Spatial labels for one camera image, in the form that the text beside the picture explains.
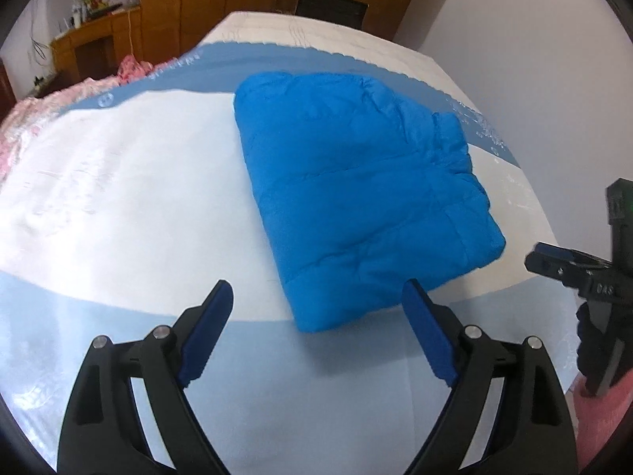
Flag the black chair back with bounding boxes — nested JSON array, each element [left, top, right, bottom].
[[294, 0, 368, 30]]

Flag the black gloved right hand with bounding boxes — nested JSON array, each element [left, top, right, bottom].
[[576, 301, 632, 397]]

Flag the blue puffer jacket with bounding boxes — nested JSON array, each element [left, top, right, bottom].
[[234, 72, 506, 333]]

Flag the pink quilted blanket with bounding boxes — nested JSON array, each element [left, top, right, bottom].
[[1, 55, 165, 183]]

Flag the wooden desk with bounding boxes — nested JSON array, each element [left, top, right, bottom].
[[49, 6, 144, 85]]

